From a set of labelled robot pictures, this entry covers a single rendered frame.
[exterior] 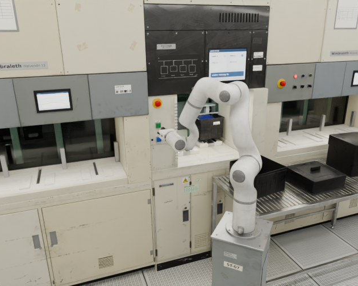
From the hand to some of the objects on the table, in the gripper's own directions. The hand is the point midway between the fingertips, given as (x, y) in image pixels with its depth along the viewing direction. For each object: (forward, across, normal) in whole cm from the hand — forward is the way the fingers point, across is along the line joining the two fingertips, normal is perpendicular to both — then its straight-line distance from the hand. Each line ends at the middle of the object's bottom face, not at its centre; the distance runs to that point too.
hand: (163, 130), depth 199 cm
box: (-16, -150, +44) cm, 157 cm away
